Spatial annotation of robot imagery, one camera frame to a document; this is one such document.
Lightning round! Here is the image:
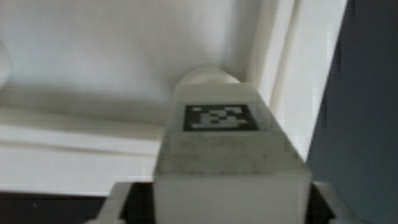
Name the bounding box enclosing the white table leg with tag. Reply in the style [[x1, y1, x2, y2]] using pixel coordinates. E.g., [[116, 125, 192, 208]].
[[155, 66, 311, 224]]

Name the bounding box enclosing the white square tabletop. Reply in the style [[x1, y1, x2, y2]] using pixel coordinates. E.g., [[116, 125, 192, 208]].
[[0, 0, 348, 196]]

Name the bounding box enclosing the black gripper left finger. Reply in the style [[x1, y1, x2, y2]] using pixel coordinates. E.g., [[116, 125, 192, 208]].
[[94, 181, 157, 224]]

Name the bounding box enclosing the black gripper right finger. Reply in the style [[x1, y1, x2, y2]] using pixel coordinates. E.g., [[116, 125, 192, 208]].
[[306, 181, 363, 224]]

